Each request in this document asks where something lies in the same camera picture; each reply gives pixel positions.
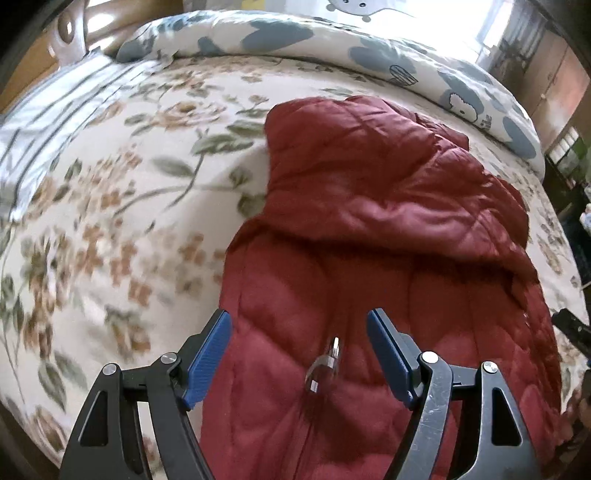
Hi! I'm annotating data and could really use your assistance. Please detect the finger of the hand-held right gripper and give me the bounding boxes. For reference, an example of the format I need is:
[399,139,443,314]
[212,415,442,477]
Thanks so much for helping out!
[551,308,591,358]

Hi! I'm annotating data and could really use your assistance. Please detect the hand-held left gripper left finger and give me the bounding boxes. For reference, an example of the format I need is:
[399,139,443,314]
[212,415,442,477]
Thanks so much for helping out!
[58,309,234,480]

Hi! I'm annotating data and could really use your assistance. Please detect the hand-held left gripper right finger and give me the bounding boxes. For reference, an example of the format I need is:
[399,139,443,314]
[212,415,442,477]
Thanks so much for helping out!
[366,308,541,480]

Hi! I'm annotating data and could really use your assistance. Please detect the red quilted jacket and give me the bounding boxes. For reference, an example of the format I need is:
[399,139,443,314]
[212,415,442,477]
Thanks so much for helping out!
[198,95,561,480]

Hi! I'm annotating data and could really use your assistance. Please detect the floral bed blanket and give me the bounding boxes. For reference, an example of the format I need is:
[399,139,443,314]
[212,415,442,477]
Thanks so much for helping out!
[0,55,583,472]

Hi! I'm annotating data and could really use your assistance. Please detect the dark cluttered shelf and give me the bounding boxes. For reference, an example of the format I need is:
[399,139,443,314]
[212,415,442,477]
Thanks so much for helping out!
[545,124,591,222]

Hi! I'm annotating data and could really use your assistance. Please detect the brown wooden wardrobe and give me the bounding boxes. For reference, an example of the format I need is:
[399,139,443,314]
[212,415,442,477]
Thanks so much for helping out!
[526,28,583,134]

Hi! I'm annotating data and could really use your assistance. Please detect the grey striped pillow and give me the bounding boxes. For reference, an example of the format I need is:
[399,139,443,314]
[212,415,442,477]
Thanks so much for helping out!
[0,51,153,222]

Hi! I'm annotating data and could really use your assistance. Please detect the white blue patterned duvet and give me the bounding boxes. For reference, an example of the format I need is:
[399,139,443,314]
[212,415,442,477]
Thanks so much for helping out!
[115,10,546,178]

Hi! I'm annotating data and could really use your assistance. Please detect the wooden headboard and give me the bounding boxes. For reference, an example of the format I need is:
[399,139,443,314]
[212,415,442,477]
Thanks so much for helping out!
[0,9,134,112]

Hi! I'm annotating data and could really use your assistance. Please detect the grey bed guard rail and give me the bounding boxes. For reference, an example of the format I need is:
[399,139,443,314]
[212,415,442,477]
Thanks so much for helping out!
[323,0,416,24]

